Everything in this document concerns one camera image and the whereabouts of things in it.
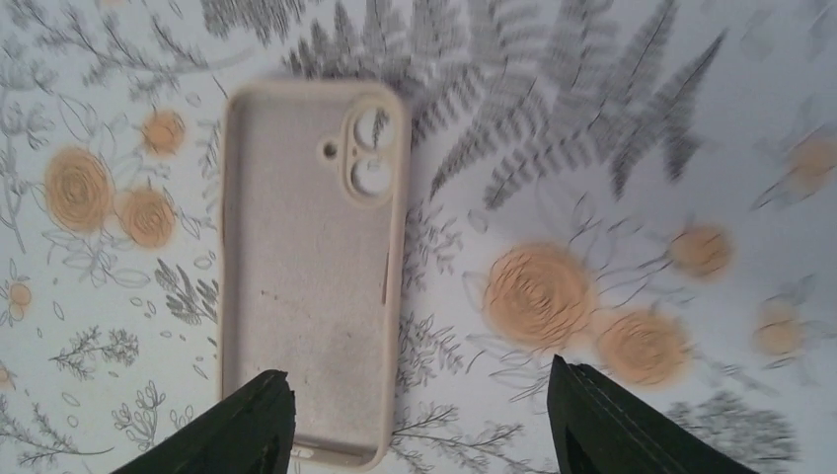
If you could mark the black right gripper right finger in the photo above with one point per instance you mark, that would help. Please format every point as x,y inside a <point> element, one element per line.
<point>600,427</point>

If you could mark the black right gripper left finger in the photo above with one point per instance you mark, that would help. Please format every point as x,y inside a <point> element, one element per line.
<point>249,431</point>

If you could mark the cream phone case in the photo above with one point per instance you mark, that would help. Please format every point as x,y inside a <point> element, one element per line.
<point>312,231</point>

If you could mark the floral patterned table mat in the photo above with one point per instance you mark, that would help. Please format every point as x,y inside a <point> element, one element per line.
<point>648,187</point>

